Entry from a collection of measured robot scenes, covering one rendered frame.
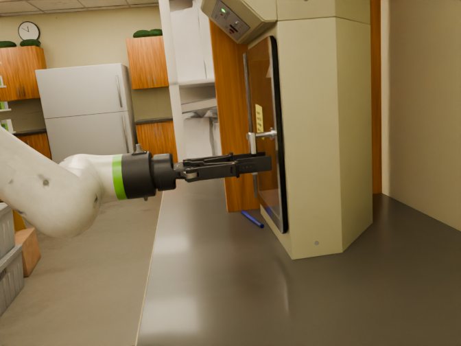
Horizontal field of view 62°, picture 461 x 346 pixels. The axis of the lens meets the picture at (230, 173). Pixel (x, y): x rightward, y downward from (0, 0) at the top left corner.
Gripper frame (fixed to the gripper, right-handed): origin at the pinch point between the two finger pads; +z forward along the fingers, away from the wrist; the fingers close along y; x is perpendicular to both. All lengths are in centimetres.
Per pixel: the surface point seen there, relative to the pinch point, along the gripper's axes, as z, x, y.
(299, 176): 8.1, 2.8, -5.1
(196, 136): -8, 8, 134
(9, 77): -253, -61, 516
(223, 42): -0.1, -28.0, 31.9
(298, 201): 7.7, 8.1, -5.2
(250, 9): 0.7, -28.9, -4.9
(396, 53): 49, -21, 30
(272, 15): 4.8, -27.5, -5.1
